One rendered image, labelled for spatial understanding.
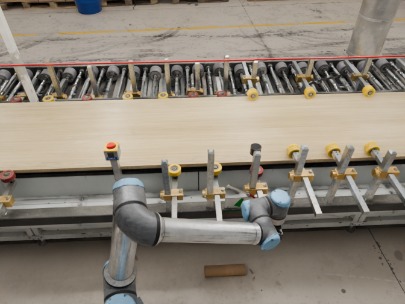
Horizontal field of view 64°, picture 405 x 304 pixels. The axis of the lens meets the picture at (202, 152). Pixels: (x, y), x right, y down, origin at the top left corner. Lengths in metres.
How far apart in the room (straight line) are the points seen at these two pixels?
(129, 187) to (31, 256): 1.87
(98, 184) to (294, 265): 1.57
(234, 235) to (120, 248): 0.46
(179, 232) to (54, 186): 1.33
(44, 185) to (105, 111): 0.67
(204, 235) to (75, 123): 1.53
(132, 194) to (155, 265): 1.52
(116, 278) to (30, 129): 1.34
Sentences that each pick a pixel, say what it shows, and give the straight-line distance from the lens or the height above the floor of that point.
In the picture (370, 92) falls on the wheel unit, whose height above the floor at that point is 0.95.
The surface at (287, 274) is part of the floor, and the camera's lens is 2.66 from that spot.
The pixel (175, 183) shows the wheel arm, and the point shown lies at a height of 0.84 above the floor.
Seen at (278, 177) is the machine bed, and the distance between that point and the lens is 2.23.
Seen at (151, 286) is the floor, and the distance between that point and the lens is 2.57.
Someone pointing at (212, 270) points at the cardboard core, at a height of 0.08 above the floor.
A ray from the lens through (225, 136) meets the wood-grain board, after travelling 2.21.
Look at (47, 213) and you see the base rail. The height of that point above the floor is 0.70.
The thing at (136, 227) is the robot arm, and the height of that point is 1.41.
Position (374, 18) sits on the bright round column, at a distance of 5.43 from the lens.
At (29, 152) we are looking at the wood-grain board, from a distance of 2.36.
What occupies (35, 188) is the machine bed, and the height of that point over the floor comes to 0.70.
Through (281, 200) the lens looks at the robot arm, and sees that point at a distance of 1.47.
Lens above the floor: 2.31
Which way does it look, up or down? 43 degrees down
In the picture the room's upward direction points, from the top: straight up
